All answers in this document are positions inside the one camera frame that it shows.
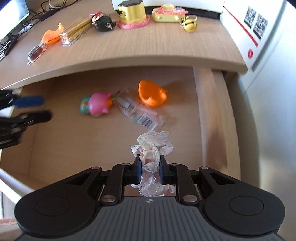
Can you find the white aigo box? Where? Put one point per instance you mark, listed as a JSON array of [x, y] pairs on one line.
[[230, 35]]

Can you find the biscuit sticks pack pink eraser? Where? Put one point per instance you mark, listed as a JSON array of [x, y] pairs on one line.
[[73, 32]]

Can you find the pink pig toy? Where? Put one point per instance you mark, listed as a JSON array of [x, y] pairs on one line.
[[97, 104]]

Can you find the wooden drawer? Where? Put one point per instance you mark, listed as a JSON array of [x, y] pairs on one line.
[[198, 115]]

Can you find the yellow brown flower-lid toy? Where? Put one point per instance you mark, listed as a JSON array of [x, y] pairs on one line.
[[132, 15]]

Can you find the black round figure keychain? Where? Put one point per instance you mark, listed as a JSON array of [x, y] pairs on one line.
[[102, 22]]

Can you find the white lace scrunchie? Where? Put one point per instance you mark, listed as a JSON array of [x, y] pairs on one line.
[[150, 146]]

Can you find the black computer monitor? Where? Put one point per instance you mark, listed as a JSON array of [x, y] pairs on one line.
[[12, 13]]

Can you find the black keyboard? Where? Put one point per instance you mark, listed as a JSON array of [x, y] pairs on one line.
[[8, 45]]

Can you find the pink yellow toy camera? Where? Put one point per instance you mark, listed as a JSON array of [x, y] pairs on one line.
[[169, 13]]

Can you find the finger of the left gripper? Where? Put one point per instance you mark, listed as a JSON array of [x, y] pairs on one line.
[[9, 98], [24, 120]]

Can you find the small orange plastic piece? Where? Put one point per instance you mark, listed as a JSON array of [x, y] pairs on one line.
[[51, 36]]

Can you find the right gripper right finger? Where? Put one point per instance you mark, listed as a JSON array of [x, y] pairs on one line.
[[179, 176]]

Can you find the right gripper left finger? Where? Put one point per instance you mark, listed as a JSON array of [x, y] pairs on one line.
[[117, 178]]

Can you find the clear barcode blister pack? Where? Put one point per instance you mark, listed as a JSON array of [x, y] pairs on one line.
[[138, 112]]

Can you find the orange plastic scoop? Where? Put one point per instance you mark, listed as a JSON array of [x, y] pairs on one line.
[[151, 94]]

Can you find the yellow bell keychain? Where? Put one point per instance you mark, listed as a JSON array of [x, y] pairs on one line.
[[189, 23]]

